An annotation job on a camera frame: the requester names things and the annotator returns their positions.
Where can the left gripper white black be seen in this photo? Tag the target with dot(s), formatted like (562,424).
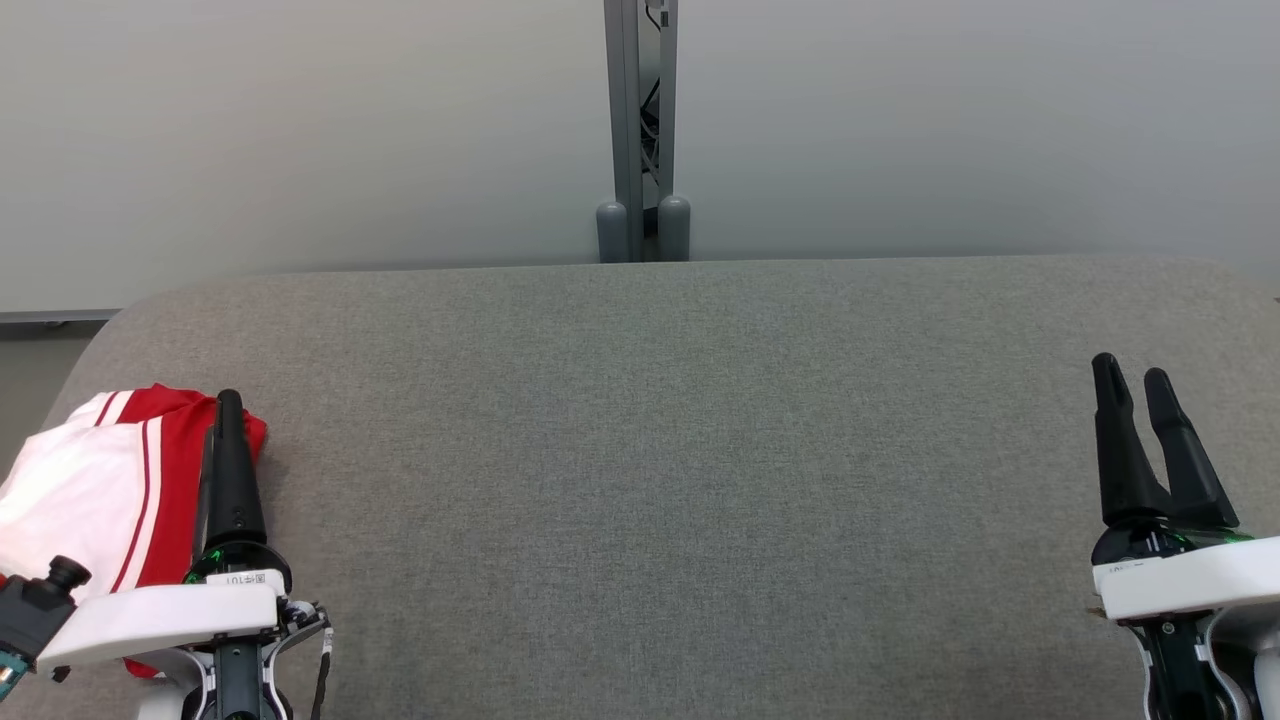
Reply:
(170,615)

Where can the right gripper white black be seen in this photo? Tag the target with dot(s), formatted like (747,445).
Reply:
(1190,580)

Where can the red shorts with white stripes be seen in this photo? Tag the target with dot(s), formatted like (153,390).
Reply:
(70,490)

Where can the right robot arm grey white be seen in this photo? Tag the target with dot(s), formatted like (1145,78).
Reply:
(1180,670)

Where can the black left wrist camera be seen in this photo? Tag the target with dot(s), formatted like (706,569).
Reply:
(35,610)

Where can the grey metal frame post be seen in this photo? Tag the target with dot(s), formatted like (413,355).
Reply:
(622,100)

